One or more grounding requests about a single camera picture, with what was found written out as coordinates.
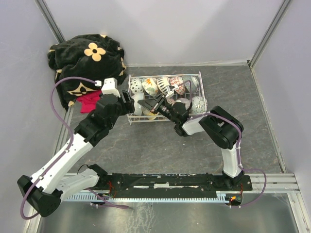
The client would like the red cloth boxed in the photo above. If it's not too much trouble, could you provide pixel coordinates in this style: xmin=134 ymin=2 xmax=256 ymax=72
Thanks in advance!
xmin=77 ymin=90 xmax=102 ymax=114

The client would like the aluminium frame rail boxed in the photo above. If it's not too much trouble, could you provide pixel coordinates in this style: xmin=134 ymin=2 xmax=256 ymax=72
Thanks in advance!
xmin=52 ymin=169 xmax=299 ymax=202

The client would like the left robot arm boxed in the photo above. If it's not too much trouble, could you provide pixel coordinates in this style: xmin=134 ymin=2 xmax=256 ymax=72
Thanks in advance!
xmin=17 ymin=90 xmax=135 ymax=217

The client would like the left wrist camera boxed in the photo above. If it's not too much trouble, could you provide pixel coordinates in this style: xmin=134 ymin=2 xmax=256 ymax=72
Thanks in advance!
xmin=95 ymin=78 xmax=121 ymax=97

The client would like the blue triangle patterned bowl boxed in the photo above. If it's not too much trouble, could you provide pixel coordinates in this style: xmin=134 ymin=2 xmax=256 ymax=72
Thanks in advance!
xmin=170 ymin=76 xmax=186 ymax=95

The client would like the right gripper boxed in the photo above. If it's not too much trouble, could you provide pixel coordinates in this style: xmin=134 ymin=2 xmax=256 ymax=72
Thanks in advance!
xmin=138 ymin=94 xmax=178 ymax=124

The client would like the red patterned bowl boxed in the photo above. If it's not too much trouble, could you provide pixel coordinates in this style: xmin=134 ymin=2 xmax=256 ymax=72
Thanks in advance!
xmin=129 ymin=78 xmax=144 ymax=94

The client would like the white wire dish rack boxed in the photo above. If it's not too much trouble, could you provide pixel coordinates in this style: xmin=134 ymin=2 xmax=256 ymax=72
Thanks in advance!
xmin=128 ymin=72 xmax=207 ymax=116

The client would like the grey geometric patterned bowl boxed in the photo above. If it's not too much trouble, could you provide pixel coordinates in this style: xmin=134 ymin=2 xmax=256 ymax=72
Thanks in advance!
xmin=182 ymin=75 xmax=199 ymax=93

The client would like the plain white bowl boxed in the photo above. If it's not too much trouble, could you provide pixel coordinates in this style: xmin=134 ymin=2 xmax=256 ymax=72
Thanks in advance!
xmin=132 ymin=92 xmax=144 ymax=116

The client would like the multicolour bowl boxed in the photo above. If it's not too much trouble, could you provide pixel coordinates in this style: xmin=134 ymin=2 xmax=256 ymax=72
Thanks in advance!
xmin=190 ymin=96 xmax=207 ymax=114

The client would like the black floral fleece blanket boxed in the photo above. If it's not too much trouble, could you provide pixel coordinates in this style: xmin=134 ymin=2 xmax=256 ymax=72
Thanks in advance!
xmin=47 ymin=34 xmax=126 ymax=109

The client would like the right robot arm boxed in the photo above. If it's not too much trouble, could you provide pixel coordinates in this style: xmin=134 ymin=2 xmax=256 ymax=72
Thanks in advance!
xmin=138 ymin=96 xmax=244 ymax=190

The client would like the purple striped bowl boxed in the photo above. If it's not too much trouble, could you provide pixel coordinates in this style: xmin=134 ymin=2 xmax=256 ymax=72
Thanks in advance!
xmin=175 ymin=98 xmax=190 ymax=109

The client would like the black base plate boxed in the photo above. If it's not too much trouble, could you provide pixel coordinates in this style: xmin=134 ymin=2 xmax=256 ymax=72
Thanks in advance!
xmin=91 ymin=173 xmax=253 ymax=200

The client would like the brown scale patterned bowl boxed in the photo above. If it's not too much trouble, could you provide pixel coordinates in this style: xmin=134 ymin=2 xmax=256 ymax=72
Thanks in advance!
xmin=166 ymin=98 xmax=175 ymax=105

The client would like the yellow teal sun bowl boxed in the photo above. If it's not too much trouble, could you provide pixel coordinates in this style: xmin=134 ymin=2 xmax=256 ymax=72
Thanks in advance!
xmin=142 ymin=108 xmax=158 ymax=121

